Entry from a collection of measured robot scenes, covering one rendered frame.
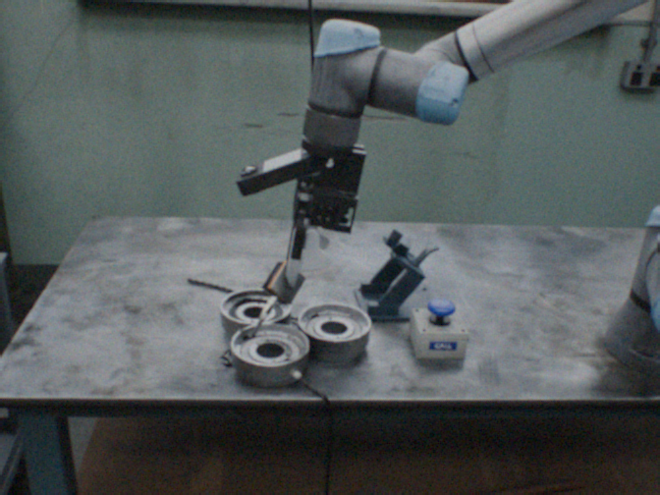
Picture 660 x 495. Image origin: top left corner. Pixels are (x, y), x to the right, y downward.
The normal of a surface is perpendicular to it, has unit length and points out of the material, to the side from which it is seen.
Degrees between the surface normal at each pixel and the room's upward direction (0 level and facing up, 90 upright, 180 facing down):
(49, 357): 0
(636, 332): 72
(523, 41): 107
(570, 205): 90
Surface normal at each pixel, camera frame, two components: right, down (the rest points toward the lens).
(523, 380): 0.05, -0.91
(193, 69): 0.07, 0.43
